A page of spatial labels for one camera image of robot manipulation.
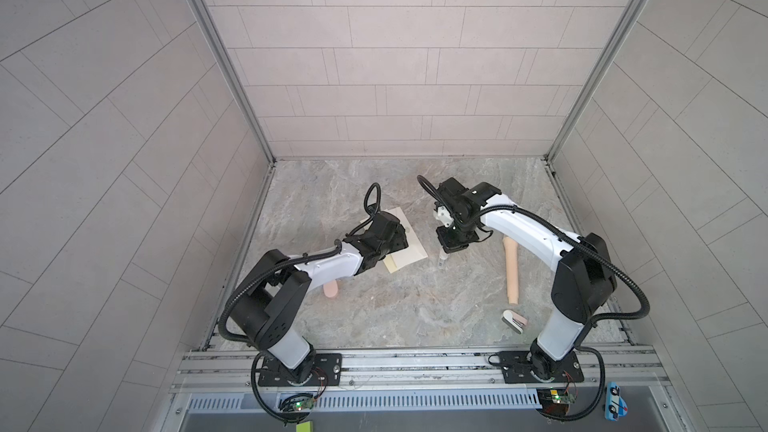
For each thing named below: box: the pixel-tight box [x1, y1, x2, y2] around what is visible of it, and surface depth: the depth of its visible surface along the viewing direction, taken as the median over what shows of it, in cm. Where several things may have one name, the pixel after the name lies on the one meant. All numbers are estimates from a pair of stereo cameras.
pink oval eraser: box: [323, 280, 338, 298], surface depth 84 cm
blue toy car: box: [604, 381, 628, 421], surface depth 67 cm
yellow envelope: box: [383, 254, 399, 274], surface depth 90 cm
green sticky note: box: [296, 421, 313, 432], surface depth 64 cm
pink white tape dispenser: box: [501, 309, 528, 335], surface depth 79 cm
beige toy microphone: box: [503, 237, 519, 305], surface depth 85 cm
